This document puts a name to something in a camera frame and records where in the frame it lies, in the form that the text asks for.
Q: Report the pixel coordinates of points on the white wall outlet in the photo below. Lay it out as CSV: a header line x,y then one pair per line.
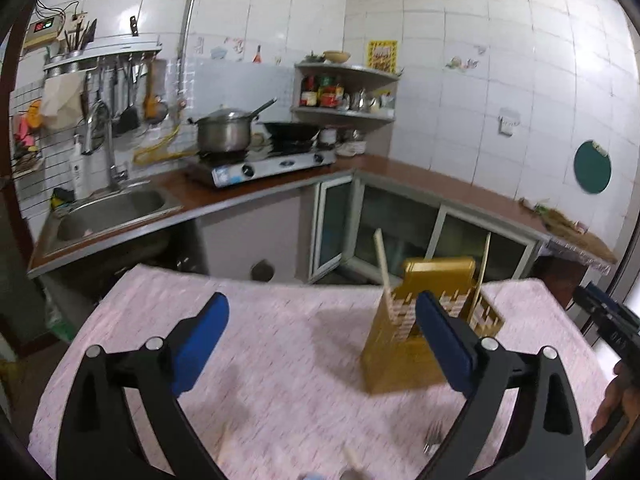
x,y
509,122

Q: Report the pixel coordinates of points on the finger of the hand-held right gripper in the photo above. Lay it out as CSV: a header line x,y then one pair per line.
x,y
595,317
617,307

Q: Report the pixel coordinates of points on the wooden bowl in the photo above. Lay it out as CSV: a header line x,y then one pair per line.
x,y
336,56

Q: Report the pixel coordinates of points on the steel gas stove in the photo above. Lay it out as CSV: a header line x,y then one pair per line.
x,y
270,167

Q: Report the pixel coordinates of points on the vegetable scraps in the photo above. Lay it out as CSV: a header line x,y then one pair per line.
x,y
555,217

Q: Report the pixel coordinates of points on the white corner shelf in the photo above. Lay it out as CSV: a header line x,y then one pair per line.
x,y
350,112

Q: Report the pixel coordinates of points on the steel fork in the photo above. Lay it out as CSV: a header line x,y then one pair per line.
x,y
434,442

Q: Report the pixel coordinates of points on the white bowl stack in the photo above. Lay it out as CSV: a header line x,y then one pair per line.
x,y
352,148

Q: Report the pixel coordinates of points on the yellow slotted utensil holder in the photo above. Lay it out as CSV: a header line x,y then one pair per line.
x,y
395,360

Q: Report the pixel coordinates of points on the green yellow sponge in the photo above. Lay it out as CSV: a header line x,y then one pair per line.
x,y
62,200

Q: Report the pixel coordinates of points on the steel wall rack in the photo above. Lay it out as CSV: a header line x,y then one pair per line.
x,y
100,57

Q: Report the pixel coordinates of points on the dark sauce bottle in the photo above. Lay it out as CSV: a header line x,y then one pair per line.
x,y
308,94

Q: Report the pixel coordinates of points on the beige hanging cloth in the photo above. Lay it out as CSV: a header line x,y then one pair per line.
x,y
62,102

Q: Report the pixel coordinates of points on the steel hanging strainer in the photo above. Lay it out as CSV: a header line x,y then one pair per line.
x,y
97,125

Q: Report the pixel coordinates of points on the steel utensil cup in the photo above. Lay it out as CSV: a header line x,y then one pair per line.
x,y
75,47

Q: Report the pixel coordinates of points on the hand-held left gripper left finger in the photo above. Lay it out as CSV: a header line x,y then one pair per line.
x,y
200,340

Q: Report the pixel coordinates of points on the yellow wall sticker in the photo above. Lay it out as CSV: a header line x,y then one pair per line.
x,y
382,56

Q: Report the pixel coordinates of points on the glass door cabinet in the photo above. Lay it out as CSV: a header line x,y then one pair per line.
x,y
395,220

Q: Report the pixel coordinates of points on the steel cooking pot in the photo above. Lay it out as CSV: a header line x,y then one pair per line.
x,y
222,132

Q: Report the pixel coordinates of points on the pale wooden chopstick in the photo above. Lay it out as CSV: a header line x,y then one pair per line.
x,y
354,461
484,260
381,260

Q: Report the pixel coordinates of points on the black wok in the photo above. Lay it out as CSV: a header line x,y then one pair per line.
x,y
292,132

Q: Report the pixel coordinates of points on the steel kitchen sink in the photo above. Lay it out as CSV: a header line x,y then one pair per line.
x,y
110,215

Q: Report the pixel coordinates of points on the person's right hand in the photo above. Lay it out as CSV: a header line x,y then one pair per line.
x,y
607,405

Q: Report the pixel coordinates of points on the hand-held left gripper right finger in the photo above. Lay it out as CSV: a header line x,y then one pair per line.
x,y
445,340

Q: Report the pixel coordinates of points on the green round board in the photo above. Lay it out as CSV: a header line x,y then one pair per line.
x,y
592,167

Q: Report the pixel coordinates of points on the white wall controller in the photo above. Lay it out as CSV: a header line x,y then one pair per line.
x,y
45,30

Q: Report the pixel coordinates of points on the steel faucet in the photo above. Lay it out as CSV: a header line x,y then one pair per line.
x,y
111,150

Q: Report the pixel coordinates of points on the white soap bottle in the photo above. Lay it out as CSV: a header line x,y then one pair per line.
x,y
77,170

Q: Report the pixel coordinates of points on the silver wall pipe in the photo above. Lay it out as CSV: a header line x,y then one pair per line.
x,y
187,20

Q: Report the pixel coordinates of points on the red jar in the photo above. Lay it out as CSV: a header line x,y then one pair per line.
x,y
331,96

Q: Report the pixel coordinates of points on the pink floral tablecloth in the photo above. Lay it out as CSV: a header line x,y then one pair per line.
x,y
280,360

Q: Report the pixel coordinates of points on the black hanging spatula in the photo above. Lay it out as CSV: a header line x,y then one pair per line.
x,y
127,117

